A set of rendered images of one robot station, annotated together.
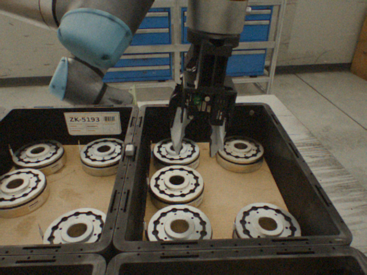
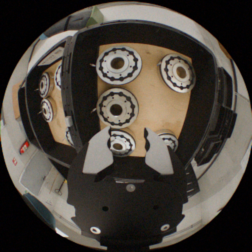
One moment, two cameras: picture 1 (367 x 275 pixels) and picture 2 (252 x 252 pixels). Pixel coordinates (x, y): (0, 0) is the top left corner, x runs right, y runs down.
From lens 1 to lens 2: 0.52 m
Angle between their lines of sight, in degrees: 88
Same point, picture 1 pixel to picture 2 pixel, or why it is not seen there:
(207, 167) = (147, 76)
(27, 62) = not seen: outside the picture
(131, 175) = (80, 145)
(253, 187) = (174, 106)
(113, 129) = not seen: hidden behind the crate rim
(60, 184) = (57, 97)
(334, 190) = not seen: hidden behind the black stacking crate
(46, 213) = (60, 116)
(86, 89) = (57, 28)
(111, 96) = (74, 19)
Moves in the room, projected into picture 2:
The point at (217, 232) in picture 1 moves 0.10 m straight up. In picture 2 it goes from (140, 137) to (140, 163)
